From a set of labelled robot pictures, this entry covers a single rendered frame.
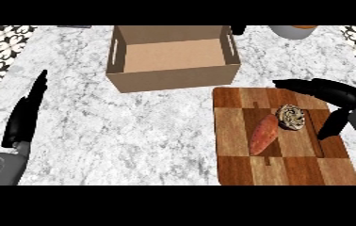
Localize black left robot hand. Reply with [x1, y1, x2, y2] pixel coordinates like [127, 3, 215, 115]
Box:
[0, 69, 48, 149]

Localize orange sweet potato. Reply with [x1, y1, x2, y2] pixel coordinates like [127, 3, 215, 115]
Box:
[248, 114, 280, 156]

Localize swirled cupcake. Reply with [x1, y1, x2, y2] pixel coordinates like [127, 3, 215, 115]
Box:
[274, 104, 307, 132]

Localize grey pot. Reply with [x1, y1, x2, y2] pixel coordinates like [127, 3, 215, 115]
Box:
[268, 25, 320, 40]

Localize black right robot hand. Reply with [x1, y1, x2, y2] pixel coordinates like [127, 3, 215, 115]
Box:
[271, 77, 356, 141]

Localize checkered wooden cutting board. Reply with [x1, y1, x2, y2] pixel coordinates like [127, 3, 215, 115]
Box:
[211, 87, 356, 186]

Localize small black object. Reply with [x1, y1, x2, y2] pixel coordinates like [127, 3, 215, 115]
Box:
[228, 25, 248, 36]

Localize open cardboard box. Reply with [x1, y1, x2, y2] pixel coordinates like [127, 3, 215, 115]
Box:
[106, 25, 242, 94]

